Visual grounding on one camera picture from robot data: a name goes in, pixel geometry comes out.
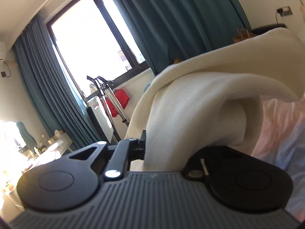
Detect tissue box on desk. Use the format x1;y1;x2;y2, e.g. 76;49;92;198
53;130;65;140

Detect pink pastel duvet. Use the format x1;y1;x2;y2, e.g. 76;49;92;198
252;98;305;222

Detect wall power socket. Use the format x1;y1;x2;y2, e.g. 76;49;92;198
277;6;293;17

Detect silver black tripod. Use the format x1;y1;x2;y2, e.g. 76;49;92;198
85;76;130;142

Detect right teal curtain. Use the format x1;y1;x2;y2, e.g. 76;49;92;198
113;0;251;74

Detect teal curtain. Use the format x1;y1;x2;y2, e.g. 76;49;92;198
113;0;251;74
12;14;105;150

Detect black armchair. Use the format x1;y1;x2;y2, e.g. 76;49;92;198
251;23;287;35

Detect left teal curtain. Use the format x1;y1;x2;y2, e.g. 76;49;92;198
12;14;105;150

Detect black framed window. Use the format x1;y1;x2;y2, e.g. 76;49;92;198
47;0;149;97

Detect cream white sweatpants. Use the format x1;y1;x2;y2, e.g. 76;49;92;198
126;28;304;172

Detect red cloth on tripod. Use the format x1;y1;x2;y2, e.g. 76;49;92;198
106;89;130;118

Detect brown paper bag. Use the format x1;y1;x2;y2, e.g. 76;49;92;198
233;28;256;44

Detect white vanity desk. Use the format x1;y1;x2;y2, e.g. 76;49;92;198
1;133;72;211

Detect vanity mirror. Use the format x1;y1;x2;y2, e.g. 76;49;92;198
8;122;37;150

